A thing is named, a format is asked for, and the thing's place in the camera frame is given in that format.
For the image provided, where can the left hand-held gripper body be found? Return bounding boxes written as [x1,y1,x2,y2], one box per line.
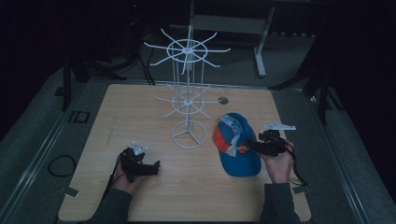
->
[119,141,149,184]

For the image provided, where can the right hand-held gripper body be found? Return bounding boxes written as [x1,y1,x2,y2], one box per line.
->
[258,121,297,158]

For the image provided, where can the blue and orange cap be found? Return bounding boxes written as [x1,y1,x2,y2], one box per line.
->
[212,112,262,178]

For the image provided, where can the person's right hand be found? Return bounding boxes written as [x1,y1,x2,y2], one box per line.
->
[259,140,295,185]

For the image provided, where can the person's left hand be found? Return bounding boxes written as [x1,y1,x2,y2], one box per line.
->
[111,171,147,196]

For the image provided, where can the grey tape piece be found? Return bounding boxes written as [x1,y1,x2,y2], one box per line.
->
[291,185,312,195]
[63,186,80,199]

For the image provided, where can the black metal stand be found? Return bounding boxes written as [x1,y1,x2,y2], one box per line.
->
[60,52,129,112]
[268,59,346,126]

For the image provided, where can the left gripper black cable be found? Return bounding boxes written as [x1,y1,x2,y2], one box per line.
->
[103,154,123,200]

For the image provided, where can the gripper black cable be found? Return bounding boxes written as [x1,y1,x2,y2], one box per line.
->
[103,154,123,200]
[282,136,310,189]

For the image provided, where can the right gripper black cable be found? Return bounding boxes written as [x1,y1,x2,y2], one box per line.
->
[282,136,310,189]

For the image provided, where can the black floor bracket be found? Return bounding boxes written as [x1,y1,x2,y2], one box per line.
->
[67,109,92,124]

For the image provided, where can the white wire display rack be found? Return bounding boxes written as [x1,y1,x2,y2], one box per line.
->
[143,24,233,150]

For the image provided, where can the black cable loop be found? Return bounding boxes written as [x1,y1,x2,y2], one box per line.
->
[47,154,78,178]

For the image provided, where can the black hanging cables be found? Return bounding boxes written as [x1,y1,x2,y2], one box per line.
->
[135,43,157,87]

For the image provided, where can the grey metal desk frame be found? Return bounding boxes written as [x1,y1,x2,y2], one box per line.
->
[169,0,277,78]

